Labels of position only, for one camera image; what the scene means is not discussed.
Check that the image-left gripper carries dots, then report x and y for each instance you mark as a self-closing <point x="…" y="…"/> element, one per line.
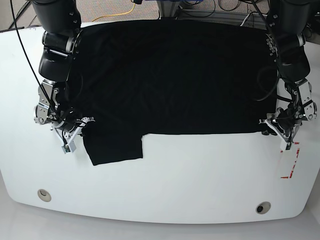
<point x="67" y="132"/>

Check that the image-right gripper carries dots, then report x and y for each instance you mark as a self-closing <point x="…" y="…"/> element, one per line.
<point x="285" y="122"/>

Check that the black t-shirt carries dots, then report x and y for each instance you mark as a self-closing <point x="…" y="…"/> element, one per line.
<point x="168" y="77"/>

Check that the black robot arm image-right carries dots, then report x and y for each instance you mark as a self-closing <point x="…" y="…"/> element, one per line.
<point x="285" y="22"/>

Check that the red tape rectangle marking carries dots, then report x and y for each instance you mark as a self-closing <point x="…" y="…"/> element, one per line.
<point x="288" y="160"/>

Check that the left table grommet hole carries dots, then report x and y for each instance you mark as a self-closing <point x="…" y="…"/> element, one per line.
<point x="44" y="195"/>

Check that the table grommet hole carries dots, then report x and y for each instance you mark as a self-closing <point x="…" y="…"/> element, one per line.
<point x="44" y="195"/>
<point x="263" y="208"/>

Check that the right table grommet hole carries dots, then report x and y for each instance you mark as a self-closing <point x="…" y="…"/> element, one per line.
<point x="263" y="208"/>

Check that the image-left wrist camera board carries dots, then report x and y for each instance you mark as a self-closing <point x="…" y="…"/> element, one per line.
<point x="68" y="148"/>

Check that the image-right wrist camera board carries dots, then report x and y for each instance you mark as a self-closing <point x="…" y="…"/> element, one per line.
<point x="285" y="146"/>

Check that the black cable image-left floor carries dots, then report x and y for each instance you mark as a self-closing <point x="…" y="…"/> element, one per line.
<point x="24" y="13"/>

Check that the aluminium frame stand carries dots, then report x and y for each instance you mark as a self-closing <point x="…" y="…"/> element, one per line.
<point x="201" y="10"/>

